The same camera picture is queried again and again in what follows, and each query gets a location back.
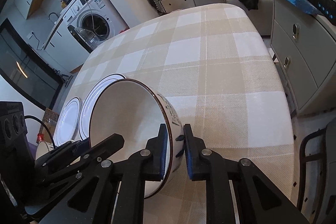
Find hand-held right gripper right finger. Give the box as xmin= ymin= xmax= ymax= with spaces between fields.
xmin=183 ymin=123 xmax=310 ymax=224

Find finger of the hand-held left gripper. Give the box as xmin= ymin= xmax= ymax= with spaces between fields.
xmin=39 ymin=133 xmax=125 ymax=189
xmin=34 ymin=140 xmax=91 ymax=172

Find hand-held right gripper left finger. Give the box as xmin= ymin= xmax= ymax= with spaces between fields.
xmin=39 ymin=123 xmax=169 ymax=224

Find white bowl blue leaf pattern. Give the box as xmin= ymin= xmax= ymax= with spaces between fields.
xmin=35 ymin=140 xmax=56 ymax=161
xmin=89 ymin=78 xmax=184 ymax=199

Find white plate with dark rim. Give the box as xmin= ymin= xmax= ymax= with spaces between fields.
xmin=56 ymin=97 xmax=81 ymax=147
xmin=79 ymin=73 xmax=124 ymax=141

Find beige checked tablecloth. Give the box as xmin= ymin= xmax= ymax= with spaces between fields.
xmin=54 ymin=3 xmax=296 ymax=224

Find black framed glass door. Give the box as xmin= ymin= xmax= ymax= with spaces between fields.
xmin=0 ymin=18 xmax=64 ymax=112

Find white base cabinets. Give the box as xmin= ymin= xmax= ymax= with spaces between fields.
xmin=43 ymin=17 xmax=87 ymax=73

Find black metal chair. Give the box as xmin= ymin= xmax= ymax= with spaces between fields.
xmin=297 ymin=123 xmax=336 ymax=224

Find white washing machine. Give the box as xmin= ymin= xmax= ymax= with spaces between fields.
xmin=60 ymin=0 xmax=130 ymax=53

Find grey side cabinet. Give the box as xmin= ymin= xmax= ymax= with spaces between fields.
xmin=270 ymin=0 xmax=336 ymax=115

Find black box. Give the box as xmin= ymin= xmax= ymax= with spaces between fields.
xmin=304 ymin=0 xmax=336 ymax=26

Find black cable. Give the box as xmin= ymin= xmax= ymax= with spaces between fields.
xmin=24 ymin=115 xmax=57 ymax=148

